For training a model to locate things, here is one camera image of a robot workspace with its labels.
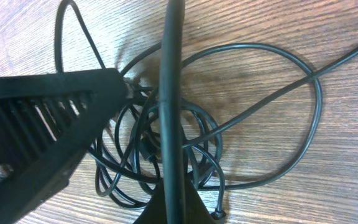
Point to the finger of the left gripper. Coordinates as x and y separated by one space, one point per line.
47 125

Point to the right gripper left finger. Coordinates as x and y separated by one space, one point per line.
155 211

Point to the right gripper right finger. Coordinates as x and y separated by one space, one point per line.
196 212

